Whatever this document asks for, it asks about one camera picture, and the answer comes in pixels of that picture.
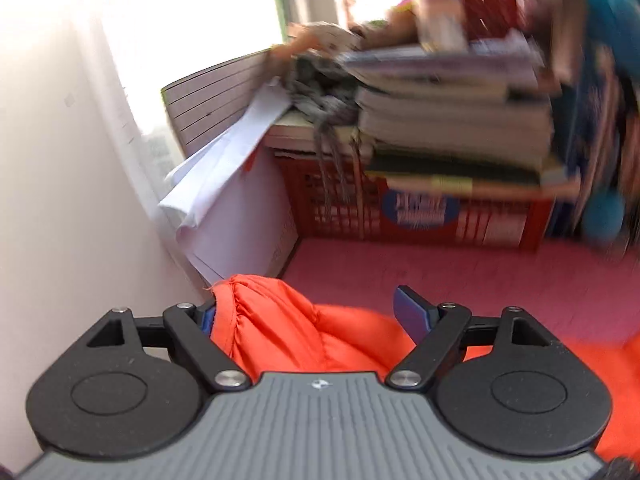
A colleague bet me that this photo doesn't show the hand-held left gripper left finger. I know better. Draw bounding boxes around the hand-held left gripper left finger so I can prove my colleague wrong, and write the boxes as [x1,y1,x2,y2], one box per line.
[86,300,252,394]

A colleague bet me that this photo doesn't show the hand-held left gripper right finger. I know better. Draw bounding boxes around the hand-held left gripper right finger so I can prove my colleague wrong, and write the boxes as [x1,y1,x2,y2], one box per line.
[387,286,552,392]

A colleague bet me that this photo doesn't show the orange down jacket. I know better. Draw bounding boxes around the orange down jacket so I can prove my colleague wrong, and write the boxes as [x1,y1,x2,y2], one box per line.
[207,274,640,466]

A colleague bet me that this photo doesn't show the red crate with blue sticker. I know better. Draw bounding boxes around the red crate with blue sticker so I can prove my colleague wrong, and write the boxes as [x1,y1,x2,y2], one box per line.
[274,147,556,251]

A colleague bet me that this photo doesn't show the white paper sheets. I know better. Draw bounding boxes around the white paper sheets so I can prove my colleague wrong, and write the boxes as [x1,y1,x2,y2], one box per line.
[157,77,301,283]

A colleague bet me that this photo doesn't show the stack of magazines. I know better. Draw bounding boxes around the stack of magazines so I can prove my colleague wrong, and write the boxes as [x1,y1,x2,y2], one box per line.
[340,40,581,196]

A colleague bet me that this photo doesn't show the lined cardboard sheet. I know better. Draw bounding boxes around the lined cardboard sheet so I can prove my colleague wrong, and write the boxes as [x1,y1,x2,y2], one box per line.
[161,50,281,161]

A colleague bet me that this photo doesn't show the small red basket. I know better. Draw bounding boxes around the small red basket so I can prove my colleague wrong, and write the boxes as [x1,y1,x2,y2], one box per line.
[407,0,531,53]

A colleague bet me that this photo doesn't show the grey cord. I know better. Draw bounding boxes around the grey cord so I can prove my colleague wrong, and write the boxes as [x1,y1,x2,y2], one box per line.
[287,55,376,221]

